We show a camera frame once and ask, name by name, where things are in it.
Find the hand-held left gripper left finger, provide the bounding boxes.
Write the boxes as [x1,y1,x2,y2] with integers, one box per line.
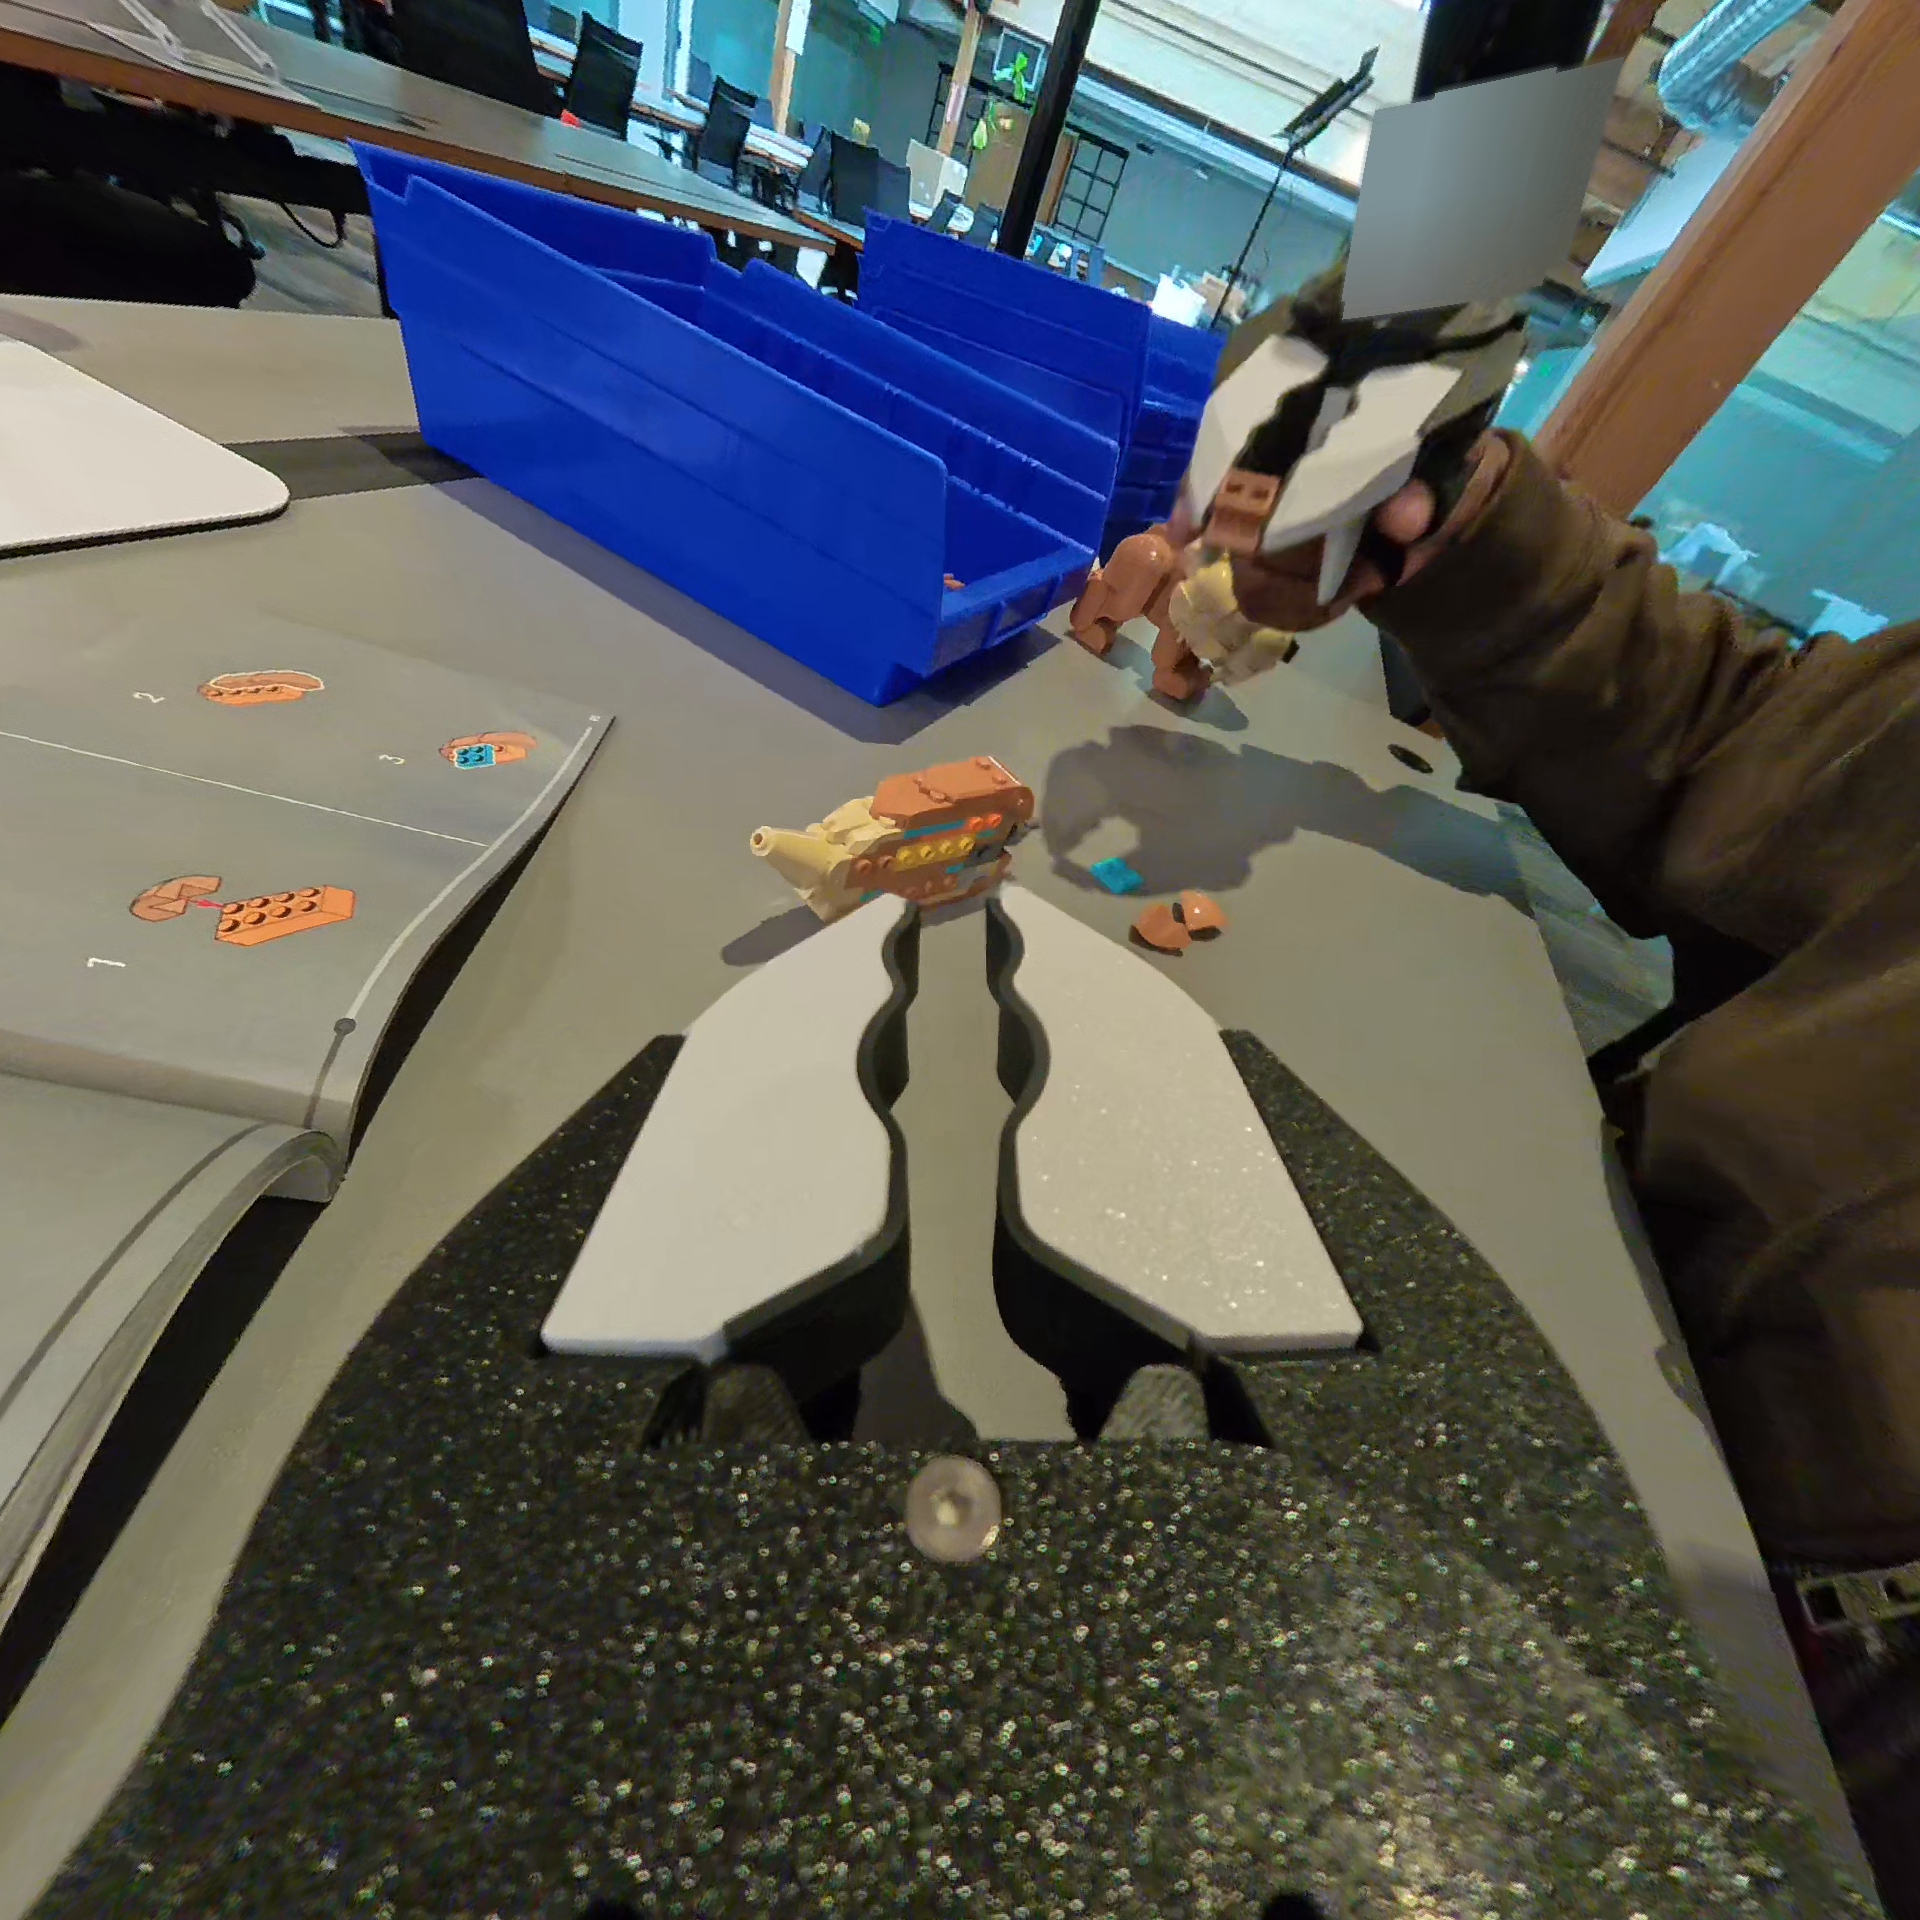
[539,896,922,1360]

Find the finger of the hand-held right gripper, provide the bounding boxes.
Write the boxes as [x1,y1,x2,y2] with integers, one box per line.
[1185,329,1338,535]
[1258,360,1471,601]

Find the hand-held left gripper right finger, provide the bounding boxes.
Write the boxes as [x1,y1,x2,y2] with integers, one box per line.
[985,884,1367,1360]

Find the brown tan brick-built model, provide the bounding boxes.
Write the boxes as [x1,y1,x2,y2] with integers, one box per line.
[750,755,1040,922]

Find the blue plastic bin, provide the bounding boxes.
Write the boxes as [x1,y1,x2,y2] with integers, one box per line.
[347,140,1130,707]

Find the person's right forearm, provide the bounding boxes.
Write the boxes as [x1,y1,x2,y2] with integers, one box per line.
[1359,427,1920,962]

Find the grey desk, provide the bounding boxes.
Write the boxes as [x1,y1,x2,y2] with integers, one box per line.
[0,292,1801,1920]

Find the person's right hand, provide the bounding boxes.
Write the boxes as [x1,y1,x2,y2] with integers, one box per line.
[1246,427,1508,634]

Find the brown tan brick-built animal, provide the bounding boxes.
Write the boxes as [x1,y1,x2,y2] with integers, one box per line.
[1068,528,1306,707]

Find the stack of blue bins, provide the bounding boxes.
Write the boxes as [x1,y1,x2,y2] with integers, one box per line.
[858,211,1230,530]

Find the black pole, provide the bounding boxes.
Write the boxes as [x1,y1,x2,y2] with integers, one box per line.
[996,0,1104,266]

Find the grey open instruction booklet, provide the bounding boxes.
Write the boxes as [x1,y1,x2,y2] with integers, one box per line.
[0,651,618,1594]

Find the row of black office chairs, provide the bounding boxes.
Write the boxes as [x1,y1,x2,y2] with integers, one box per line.
[406,0,1008,256]

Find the long wooden table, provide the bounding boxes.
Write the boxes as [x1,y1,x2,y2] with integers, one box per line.
[0,0,841,272]

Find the white board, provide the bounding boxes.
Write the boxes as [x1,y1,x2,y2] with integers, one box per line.
[0,336,291,561]

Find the clear acrylic stand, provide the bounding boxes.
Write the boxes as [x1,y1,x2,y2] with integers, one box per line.
[89,0,281,78]

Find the black office chair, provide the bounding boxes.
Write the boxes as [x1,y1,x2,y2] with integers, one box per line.
[0,89,265,308]

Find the wooden post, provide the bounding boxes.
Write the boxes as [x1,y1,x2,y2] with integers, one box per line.
[1530,0,1920,473]

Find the silver air duct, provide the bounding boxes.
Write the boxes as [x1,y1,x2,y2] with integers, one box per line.
[1651,0,1848,145]

